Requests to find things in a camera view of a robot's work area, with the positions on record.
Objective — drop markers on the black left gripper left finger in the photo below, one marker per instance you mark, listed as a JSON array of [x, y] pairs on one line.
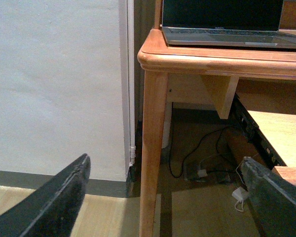
[[51, 210]]

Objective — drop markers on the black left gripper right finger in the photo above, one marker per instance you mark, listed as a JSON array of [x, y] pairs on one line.
[[273, 199]]

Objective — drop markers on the white power adapter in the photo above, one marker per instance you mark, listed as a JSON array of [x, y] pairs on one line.
[[240, 194]]

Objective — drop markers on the wooden desk drawer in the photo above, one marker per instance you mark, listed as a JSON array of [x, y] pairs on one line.
[[270, 124]]

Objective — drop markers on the power strip on floor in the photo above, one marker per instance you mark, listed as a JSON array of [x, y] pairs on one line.
[[196, 172]]

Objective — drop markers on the wooden desk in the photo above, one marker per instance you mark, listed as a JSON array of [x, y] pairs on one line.
[[220, 69]]

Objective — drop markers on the grey open laptop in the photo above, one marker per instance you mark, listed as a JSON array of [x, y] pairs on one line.
[[232, 23]]

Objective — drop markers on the white wall conduit pipe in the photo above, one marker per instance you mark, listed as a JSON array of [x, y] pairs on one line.
[[131, 78]]

